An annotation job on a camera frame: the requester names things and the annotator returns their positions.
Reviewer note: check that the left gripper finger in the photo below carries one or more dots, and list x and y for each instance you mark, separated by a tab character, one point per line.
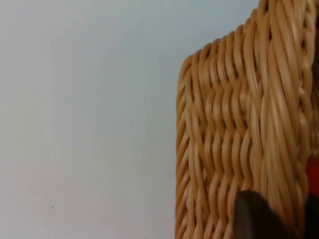
259	219

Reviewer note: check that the red cube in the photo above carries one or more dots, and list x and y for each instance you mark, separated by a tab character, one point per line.
313	176

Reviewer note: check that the pale brown wicker basket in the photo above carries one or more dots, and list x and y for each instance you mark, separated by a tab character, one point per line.
239	119

